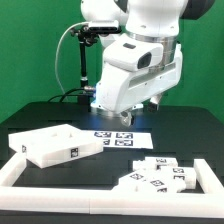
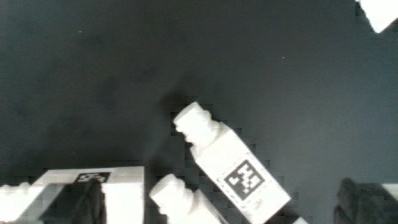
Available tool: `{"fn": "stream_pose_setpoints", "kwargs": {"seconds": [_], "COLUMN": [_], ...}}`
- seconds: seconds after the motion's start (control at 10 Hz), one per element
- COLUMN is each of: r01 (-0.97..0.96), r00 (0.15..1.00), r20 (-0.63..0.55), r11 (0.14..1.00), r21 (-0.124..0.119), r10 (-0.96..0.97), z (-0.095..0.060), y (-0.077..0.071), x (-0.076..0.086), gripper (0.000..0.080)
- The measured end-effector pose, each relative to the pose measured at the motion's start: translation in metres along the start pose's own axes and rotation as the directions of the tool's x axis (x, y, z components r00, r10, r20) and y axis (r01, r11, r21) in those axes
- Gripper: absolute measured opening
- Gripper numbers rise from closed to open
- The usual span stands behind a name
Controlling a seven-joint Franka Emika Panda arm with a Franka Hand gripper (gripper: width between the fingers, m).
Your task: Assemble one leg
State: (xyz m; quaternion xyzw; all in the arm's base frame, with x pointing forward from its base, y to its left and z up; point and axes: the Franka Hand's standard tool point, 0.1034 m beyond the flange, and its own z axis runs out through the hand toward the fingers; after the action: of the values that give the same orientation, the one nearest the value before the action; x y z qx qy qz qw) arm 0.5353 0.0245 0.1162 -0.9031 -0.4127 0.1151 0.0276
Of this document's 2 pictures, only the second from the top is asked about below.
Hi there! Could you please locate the white U-shaped obstacle fence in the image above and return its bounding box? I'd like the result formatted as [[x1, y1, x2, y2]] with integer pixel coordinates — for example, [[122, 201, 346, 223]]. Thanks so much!
[[0, 166, 143, 224]]

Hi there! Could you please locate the paper sheet with AprilTags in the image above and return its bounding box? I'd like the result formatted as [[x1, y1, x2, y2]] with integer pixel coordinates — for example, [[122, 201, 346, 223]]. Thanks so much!
[[355, 0, 398, 33]]

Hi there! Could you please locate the white table leg two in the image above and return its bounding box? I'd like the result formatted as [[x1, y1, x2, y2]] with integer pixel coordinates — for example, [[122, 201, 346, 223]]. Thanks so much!
[[149, 174, 223, 224]]

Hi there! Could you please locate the white table leg one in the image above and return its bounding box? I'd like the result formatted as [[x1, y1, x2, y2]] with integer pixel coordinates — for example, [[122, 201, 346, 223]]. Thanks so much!
[[172, 102, 289, 224]]

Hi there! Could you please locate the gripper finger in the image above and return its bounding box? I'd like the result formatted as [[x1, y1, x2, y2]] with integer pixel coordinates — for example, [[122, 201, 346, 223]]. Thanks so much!
[[333, 178, 398, 224]]

